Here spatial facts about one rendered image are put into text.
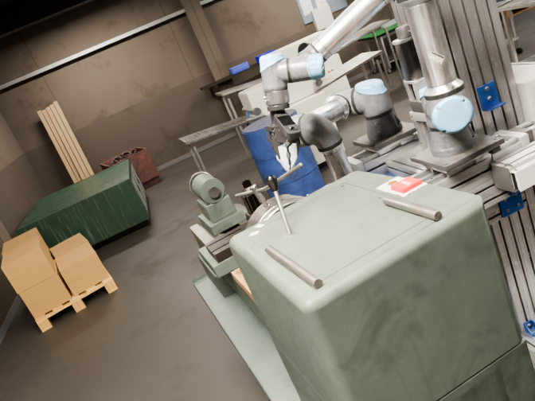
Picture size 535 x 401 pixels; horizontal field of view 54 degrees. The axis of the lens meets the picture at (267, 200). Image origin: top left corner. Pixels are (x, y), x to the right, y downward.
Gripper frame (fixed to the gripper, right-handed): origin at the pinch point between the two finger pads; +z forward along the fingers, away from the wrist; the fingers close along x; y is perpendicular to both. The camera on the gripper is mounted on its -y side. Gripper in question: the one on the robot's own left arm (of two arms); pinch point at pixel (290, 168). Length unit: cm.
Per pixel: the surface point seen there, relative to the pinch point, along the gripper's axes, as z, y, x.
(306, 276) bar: 12, -56, 22
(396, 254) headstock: 10, -62, 3
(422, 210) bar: 4, -56, -8
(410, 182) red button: 2.8, -38.5, -17.5
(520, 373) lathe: 50, -62, -28
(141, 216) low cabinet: 124, 520, 10
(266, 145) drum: 38, 317, -103
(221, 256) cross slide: 44, 61, 14
